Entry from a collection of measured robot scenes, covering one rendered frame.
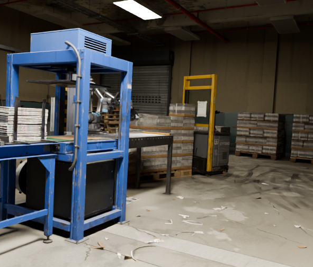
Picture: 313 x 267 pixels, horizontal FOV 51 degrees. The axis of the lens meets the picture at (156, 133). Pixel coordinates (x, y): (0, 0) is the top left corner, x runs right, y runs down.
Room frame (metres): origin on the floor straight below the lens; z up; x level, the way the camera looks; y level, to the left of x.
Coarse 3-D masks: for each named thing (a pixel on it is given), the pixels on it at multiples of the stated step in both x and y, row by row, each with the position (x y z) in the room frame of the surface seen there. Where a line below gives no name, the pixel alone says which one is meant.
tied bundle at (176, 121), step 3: (171, 117) 5.56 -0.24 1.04; (174, 117) 5.60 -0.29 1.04; (177, 117) 5.65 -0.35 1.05; (180, 117) 5.69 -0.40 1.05; (171, 120) 5.56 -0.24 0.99; (174, 120) 5.61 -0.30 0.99; (177, 120) 5.66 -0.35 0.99; (180, 120) 5.71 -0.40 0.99; (171, 123) 5.56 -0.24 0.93; (174, 123) 5.60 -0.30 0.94; (177, 123) 5.66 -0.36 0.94; (180, 123) 5.70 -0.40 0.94; (171, 126) 5.56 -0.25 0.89; (174, 126) 5.61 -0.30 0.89; (177, 126) 5.66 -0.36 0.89; (180, 126) 5.70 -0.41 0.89; (171, 129) 5.57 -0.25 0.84
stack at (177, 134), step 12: (132, 132) 5.01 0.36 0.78; (168, 132) 5.53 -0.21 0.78; (180, 132) 5.72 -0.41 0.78; (180, 144) 5.72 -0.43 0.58; (180, 156) 5.74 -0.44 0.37; (132, 168) 5.03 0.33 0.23; (144, 168) 5.19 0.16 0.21; (156, 168) 5.37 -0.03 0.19; (132, 180) 5.04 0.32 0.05; (144, 180) 5.21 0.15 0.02; (156, 180) 5.37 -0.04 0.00
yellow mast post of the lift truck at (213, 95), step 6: (216, 78) 6.02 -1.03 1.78; (216, 84) 6.02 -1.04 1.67; (210, 96) 6.04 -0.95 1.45; (210, 102) 6.04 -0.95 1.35; (210, 108) 6.01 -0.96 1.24; (210, 114) 6.00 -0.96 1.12; (210, 120) 6.00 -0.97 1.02; (210, 126) 5.99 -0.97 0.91; (210, 132) 5.98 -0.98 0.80; (210, 138) 5.98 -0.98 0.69; (210, 144) 5.98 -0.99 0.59; (210, 150) 5.99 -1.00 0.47; (210, 156) 6.00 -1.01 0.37; (210, 162) 6.00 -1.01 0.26; (210, 168) 6.01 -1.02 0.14
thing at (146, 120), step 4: (140, 116) 5.24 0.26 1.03; (144, 116) 5.17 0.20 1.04; (148, 116) 5.22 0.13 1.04; (152, 116) 5.27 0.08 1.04; (156, 116) 5.33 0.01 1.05; (140, 120) 5.23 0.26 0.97; (144, 120) 5.17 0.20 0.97; (148, 120) 5.23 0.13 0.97; (152, 120) 5.28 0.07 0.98; (156, 120) 5.34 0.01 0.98; (140, 124) 5.22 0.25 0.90; (144, 124) 5.17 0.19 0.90; (148, 124) 5.23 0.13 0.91; (152, 124) 5.28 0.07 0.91; (156, 124) 5.34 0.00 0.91
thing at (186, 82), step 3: (186, 81) 6.57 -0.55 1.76; (189, 81) 6.52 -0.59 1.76; (186, 84) 6.57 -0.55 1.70; (189, 84) 6.52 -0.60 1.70; (183, 87) 6.52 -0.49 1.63; (183, 90) 6.52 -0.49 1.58; (186, 90) 6.49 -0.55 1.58; (183, 93) 6.52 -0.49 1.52; (186, 93) 6.54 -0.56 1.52; (183, 96) 6.51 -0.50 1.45; (186, 96) 6.54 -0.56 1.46; (183, 99) 6.51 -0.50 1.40; (186, 99) 6.53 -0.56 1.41; (183, 102) 6.51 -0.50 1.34; (186, 102) 6.49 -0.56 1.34
